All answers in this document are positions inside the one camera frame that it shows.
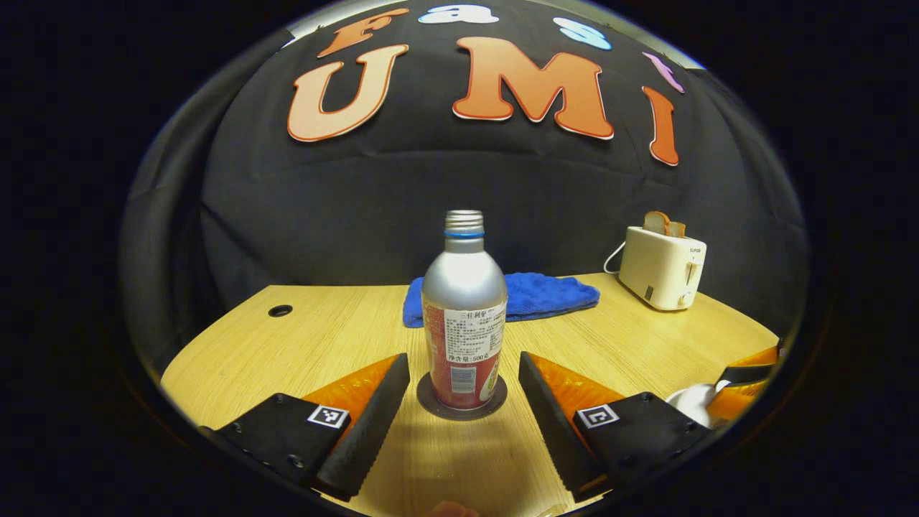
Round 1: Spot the white teacup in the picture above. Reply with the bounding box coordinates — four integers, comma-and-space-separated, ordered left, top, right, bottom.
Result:
666, 384, 719, 429

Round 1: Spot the dark round coaster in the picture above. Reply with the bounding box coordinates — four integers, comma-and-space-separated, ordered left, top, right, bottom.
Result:
416, 372, 508, 421

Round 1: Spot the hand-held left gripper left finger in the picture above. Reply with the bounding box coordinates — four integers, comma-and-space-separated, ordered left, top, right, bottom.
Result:
197, 352, 411, 503

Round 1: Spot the blue towel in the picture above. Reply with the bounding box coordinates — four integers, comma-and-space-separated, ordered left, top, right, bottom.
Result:
402, 272, 601, 329

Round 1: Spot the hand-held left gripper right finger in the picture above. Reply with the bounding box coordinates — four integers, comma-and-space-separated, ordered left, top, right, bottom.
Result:
518, 351, 719, 503

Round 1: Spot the silver water bottle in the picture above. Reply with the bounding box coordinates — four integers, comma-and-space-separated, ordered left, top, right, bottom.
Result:
421, 210, 508, 411

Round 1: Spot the cream toaster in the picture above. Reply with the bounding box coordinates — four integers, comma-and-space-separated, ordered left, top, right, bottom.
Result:
618, 226, 708, 312

